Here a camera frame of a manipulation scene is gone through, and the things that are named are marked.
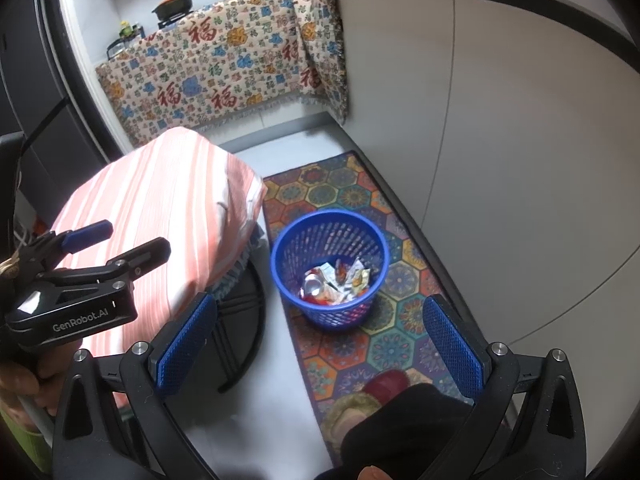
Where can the orange striped tablecloth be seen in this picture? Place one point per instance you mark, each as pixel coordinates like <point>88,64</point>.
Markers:
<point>150,200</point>

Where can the person's left hand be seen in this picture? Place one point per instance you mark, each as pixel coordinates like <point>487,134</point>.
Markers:
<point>20,385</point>

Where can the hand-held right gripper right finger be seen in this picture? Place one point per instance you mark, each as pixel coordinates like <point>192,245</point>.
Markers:
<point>452,345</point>

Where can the oil bottle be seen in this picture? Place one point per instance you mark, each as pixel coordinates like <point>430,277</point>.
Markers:
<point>125,29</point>

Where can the large printed cloth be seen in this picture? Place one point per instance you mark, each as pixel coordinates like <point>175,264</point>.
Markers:
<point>200,70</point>

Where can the grey refrigerator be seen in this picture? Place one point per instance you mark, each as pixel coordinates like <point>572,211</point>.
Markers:
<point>50,85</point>

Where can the person's right hand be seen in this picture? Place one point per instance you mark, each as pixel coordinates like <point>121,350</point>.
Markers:
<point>374,473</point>

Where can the red slipper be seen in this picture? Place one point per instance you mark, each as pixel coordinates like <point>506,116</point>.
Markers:
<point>385,385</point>

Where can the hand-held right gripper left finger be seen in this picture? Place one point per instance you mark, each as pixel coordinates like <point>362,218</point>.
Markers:
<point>185,345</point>

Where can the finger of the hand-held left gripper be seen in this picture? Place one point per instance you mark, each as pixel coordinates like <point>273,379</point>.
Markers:
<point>145,255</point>
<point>87,234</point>

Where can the black stool frame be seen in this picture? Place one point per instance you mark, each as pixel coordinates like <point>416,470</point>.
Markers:
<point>250,320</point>

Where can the person's black trouser leg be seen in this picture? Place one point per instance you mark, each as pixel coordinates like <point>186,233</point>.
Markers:
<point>410,430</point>

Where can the blue plastic basket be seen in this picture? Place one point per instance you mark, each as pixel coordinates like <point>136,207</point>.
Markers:
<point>295,240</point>

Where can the colourful hexagon pattern rug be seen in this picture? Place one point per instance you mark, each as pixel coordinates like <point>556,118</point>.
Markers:
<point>350,195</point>

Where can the crinkled orange red wrapper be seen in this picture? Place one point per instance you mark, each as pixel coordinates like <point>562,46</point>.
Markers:
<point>341,271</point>

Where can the beige fuzzy slipper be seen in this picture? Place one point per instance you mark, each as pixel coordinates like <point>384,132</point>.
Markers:
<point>345,415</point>

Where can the crushed silver can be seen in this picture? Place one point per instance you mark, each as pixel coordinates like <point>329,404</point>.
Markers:
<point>314,287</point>

